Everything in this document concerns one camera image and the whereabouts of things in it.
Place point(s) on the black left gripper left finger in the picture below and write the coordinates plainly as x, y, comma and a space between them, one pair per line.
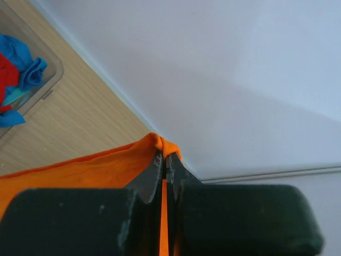
87, 221

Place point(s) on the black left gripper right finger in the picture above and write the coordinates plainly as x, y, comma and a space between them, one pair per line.
240, 219

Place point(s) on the orange t shirt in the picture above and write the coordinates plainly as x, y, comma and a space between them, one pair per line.
113, 168

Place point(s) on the red t shirt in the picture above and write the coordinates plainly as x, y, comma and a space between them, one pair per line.
9, 77

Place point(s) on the blue t shirt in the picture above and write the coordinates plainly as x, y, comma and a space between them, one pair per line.
31, 75

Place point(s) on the clear plastic bin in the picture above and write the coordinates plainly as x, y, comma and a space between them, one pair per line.
13, 25

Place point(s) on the right aluminium frame post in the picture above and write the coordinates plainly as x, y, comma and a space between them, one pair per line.
273, 175

